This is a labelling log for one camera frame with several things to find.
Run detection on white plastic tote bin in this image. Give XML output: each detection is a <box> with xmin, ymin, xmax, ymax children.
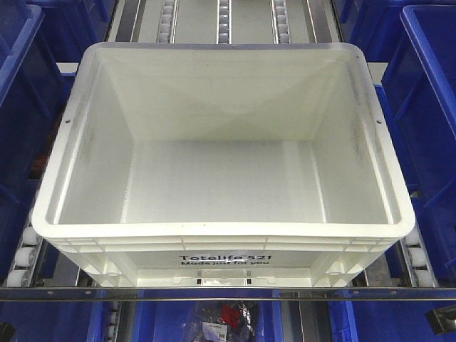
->
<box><xmin>31</xmin><ymin>43</ymin><xmax>415</xmax><ymax>287</ymax></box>

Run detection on blue bin below centre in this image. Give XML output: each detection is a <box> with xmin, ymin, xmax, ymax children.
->
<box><xmin>130</xmin><ymin>300</ymin><xmax>284</xmax><ymax>341</ymax></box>

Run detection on blue bin lower right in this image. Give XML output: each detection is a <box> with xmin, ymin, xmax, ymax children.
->
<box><xmin>328</xmin><ymin>301</ymin><xmax>455</xmax><ymax>341</ymax></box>

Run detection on blue bin far right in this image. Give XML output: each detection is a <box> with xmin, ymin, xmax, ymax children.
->
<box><xmin>382</xmin><ymin>3</ymin><xmax>455</xmax><ymax>281</ymax></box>

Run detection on blue bin far left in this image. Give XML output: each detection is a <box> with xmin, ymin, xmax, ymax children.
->
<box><xmin>1</xmin><ymin>1</ymin><xmax>63</xmax><ymax>278</ymax></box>

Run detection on blue bin lower left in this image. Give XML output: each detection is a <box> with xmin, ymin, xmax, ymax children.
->
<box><xmin>1</xmin><ymin>301</ymin><xmax>107</xmax><ymax>341</ymax></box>

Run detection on bagged red black item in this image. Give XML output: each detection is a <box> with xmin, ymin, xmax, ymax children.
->
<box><xmin>193</xmin><ymin>301</ymin><xmax>259</xmax><ymax>341</ymax></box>

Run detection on rear right roller track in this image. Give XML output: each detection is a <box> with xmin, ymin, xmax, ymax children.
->
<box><xmin>271</xmin><ymin>0</ymin><xmax>291</xmax><ymax>44</ymax></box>

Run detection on rear left roller track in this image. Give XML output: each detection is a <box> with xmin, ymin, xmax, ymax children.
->
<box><xmin>156</xmin><ymin>0</ymin><xmax>179</xmax><ymax>43</ymax></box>

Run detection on rear middle roller track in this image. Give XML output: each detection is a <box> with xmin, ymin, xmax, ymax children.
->
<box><xmin>217</xmin><ymin>0</ymin><xmax>232</xmax><ymax>44</ymax></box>

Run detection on right white roller track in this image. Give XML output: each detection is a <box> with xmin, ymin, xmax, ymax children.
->
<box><xmin>400</xmin><ymin>227</ymin><xmax>438</xmax><ymax>288</ymax></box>

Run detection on steel shelf front rail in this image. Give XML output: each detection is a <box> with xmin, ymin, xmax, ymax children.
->
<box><xmin>1</xmin><ymin>287</ymin><xmax>455</xmax><ymax>302</ymax></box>

